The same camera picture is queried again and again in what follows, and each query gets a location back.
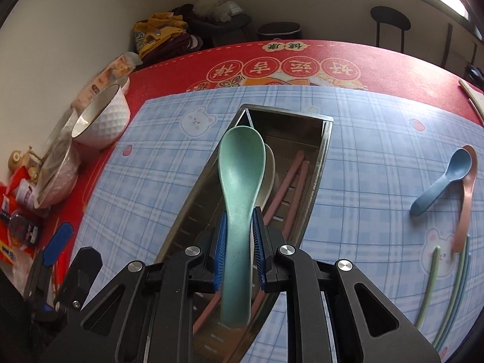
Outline small white bowl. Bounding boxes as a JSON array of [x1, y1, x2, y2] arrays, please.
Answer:
[[113, 76, 131, 96]]

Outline pink spoon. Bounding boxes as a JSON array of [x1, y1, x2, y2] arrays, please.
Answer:
[[452, 144, 479, 254]]

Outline blue spoon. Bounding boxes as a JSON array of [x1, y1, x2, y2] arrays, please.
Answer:
[[410, 148, 473, 217]]

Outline yellow clothing pile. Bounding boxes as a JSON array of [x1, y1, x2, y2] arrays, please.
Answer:
[[133, 12, 190, 60]]

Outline steel utensil tray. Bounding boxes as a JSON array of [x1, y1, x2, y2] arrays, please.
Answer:
[[155, 103, 334, 363]]

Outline small white bottle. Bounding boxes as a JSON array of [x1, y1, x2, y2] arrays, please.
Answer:
[[17, 179, 41, 209]]

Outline red printed table mat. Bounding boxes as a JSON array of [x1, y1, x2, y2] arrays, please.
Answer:
[[45, 40, 484, 273]]

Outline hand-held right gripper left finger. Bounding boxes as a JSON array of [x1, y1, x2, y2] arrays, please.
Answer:
[[40, 212, 227, 363]]

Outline orange snack box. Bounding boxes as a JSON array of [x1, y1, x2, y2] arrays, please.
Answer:
[[71, 54, 136, 111]]

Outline dark red clothing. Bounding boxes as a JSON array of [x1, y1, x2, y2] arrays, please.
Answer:
[[140, 32, 205, 66]]

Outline wooden figure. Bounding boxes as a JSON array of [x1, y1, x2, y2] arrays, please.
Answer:
[[8, 146, 41, 172]]

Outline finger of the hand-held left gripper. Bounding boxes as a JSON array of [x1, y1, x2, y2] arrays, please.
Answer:
[[23, 222, 75, 311], [56, 247, 103, 312]]

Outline black trash bin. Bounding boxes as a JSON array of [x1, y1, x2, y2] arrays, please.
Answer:
[[257, 23, 302, 42]]

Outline green spoon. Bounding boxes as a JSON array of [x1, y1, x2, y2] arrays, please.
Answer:
[[218, 126, 266, 328]]

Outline black round-back chair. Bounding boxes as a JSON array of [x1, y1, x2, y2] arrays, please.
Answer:
[[371, 6, 412, 54]]

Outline plastic-wrapped bowl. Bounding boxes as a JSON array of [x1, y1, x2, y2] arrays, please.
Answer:
[[34, 110, 82, 209]]

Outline dark metal rack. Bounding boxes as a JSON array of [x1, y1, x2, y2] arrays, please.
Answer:
[[440, 23, 478, 73]]

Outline dark chair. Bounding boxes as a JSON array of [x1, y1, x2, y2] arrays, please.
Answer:
[[178, 5, 253, 48]]

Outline blue plaid table mat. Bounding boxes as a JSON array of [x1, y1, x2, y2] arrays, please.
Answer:
[[81, 85, 484, 363]]

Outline red snack packets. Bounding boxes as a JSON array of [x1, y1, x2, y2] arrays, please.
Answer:
[[0, 166, 44, 267]]

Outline cream spoon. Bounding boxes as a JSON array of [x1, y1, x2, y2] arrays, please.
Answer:
[[247, 143, 276, 271]]

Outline beige notebook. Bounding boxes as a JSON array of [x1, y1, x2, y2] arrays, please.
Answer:
[[459, 79, 484, 126]]

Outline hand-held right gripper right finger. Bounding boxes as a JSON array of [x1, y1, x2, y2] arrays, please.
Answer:
[[253, 207, 441, 363]]

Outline white textured bowl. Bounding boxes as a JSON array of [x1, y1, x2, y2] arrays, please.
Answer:
[[72, 83, 131, 150]]

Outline black rice cooker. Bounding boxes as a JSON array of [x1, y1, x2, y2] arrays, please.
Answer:
[[466, 64, 484, 84]]

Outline white plastic bag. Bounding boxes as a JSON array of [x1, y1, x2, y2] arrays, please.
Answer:
[[194, 0, 243, 22]]

